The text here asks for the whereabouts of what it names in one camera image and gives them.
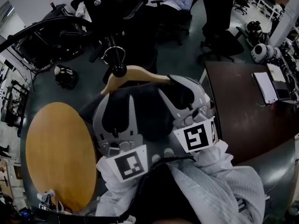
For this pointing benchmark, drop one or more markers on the person's shoe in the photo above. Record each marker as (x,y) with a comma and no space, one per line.
(169,152)
(156,158)

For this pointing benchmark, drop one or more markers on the black equipment cart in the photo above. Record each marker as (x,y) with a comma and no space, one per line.
(46,43)

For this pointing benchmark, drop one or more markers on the wooden hanger with metal hook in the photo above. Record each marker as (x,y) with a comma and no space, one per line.
(137,74)

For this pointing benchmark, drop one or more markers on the dark garment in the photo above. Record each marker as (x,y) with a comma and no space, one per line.
(149,111)

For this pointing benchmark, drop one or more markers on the dark brown desk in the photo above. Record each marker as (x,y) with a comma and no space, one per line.
(245,115)

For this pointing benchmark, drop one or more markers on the person's right shoe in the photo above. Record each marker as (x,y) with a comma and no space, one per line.
(169,152)

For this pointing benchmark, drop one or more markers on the person's torso in white shirt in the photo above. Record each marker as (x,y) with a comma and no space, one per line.
(205,195)

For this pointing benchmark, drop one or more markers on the white office desks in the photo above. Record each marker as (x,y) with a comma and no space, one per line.
(268,6)

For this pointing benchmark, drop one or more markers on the person's left shoe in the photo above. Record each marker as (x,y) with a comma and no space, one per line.
(156,158)

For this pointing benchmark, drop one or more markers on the round wooden table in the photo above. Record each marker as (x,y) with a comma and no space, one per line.
(60,155)

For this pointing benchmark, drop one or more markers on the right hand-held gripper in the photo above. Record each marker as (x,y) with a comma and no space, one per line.
(195,136)

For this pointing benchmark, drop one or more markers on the small white camera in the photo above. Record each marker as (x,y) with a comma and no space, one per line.
(44,196)

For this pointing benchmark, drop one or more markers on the black laptop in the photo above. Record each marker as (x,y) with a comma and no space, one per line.
(281,90)

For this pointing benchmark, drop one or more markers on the beige notebook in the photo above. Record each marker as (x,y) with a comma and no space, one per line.
(276,72)

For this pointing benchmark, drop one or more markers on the cluttered metal shelf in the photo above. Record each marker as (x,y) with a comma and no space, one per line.
(14,97)

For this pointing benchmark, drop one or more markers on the pile of black helmets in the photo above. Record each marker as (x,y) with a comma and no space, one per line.
(255,31)

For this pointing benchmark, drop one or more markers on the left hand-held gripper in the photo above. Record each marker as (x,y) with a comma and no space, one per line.
(127,163)

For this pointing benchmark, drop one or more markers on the black and white floor device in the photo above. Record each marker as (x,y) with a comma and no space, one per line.
(66,77)

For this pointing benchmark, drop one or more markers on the person's left forearm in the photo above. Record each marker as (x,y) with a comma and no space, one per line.
(112,190)

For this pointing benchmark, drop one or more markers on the white paper stack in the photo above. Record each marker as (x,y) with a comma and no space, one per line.
(265,87)

